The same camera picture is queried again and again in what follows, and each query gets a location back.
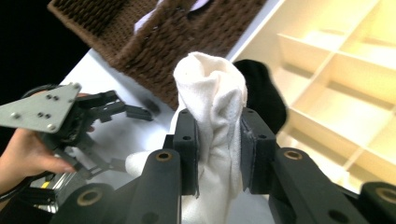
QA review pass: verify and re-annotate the lilac sock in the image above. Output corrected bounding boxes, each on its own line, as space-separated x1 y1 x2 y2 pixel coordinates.
134 0 213 35

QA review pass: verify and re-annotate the white table cover sheet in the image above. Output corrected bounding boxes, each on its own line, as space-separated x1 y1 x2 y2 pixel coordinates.
59 0 286 224

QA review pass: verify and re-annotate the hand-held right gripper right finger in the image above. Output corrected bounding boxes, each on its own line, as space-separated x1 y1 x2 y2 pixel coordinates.
239 106 364 224

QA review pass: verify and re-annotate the metal rail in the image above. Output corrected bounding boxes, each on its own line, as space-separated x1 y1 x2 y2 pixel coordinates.
29 172 78 216

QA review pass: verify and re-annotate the cream divided storage box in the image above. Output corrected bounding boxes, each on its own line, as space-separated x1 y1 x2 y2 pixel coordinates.
226 0 396 195

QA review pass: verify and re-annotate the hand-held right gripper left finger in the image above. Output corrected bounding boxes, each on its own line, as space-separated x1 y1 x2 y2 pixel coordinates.
125 107 201 224

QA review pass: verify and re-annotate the brown woven basket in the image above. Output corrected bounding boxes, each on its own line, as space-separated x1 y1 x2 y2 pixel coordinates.
46 0 269 112

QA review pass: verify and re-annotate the black sock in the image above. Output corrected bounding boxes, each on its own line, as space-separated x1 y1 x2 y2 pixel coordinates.
233 59 290 135

